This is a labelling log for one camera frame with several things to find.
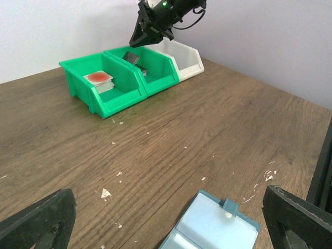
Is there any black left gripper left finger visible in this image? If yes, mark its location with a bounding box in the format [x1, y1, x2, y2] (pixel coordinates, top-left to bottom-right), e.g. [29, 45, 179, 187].
[1, 189, 76, 248]

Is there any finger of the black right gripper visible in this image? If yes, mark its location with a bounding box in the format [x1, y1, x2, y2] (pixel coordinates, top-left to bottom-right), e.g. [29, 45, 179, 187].
[145, 34, 163, 46]
[129, 17, 148, 47]

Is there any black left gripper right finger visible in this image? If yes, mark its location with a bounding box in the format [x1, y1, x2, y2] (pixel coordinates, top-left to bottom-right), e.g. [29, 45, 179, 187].
[262, 185, 331, 248]

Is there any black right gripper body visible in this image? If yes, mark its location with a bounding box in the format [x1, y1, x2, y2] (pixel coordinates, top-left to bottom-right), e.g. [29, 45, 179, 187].
[138, 1, 182, 40]

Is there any black VIP credit card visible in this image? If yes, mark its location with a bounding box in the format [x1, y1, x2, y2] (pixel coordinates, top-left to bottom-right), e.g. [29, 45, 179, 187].
[122, 51, 140, 65]

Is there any blue card holder wallet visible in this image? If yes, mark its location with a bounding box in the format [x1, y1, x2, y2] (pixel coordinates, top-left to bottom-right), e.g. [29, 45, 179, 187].
[159, 189, 261, 248]

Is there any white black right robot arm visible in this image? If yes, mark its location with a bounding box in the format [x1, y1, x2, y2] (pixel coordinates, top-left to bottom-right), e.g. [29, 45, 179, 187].
[129, 1, 206, 48]

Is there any black VIP card stack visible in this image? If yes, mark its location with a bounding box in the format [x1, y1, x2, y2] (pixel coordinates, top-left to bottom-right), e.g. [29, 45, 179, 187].
[136, 65, 148, 77]

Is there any red circles card stack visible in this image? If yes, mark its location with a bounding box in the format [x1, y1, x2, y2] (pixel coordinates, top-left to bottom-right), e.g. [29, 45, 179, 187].
[84, 71, 115, 94]

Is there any right green plastic bin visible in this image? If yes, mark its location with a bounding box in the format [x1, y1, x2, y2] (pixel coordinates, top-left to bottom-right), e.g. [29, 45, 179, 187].
[104, 46, 179, 97]

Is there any green plastic bin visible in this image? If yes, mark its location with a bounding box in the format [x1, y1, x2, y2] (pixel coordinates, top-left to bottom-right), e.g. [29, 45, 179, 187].
[104, 46, 179, 97]
[59, 53, 147, 118]

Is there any white plastic bin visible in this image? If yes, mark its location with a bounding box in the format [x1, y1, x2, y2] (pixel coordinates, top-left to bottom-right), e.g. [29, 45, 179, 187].
[146, 38, 204, 82]

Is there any left green plastic bin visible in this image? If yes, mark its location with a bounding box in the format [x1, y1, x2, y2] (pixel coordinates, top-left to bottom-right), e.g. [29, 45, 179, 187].
[59, 53, 147, 118]

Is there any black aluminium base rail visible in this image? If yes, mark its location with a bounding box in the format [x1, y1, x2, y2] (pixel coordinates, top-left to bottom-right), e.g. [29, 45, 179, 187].
[306, 122, 331, 213]

